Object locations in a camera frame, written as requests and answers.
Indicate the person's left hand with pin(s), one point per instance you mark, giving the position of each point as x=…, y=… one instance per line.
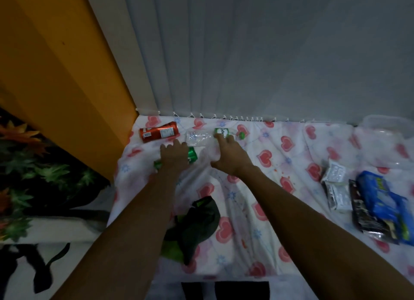
x=174, y=157

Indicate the person's right hand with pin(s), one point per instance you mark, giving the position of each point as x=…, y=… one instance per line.
x=231, y=159

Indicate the person's left fingers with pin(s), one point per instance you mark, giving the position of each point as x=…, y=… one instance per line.
x=174, y=146

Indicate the person's right thumb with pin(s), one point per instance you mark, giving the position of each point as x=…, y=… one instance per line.
x=216, y=163

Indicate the green drink can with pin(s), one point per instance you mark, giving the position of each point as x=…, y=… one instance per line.
x=192, y=155

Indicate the clear bottle with green label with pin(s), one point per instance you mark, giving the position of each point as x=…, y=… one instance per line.
x=202, y=137

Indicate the person's left forearm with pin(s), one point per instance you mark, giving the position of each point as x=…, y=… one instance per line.
x=135, y=231

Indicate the person's right forearm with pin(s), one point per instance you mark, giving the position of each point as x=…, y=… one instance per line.
x=310, y=238

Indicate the red drink can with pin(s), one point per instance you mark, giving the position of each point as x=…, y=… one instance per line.
x=159, y=132

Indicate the white heart print cloth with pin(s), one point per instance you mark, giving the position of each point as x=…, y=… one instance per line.
x=275, y=167

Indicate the green plastic bag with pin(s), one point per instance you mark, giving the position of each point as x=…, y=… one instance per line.
x=194, y=227

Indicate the white foil packet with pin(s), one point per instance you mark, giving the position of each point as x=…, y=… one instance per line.
x=334, y=172

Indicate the grey vertical blinds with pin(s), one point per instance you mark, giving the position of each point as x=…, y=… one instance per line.
x=258, y=50

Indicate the silver foil packet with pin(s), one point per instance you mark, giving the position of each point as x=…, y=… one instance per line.
x=338, y=196

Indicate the artificial leafy plant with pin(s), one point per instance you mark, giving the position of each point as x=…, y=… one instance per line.
x=35, y=176

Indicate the dark snack packet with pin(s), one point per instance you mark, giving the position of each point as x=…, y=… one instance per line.
x=365, y=217

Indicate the blue snack packet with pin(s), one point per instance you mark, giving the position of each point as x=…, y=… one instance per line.
x=385, y=201

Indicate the clear plastic container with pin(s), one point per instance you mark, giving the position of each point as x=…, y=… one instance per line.
x=385, y=123

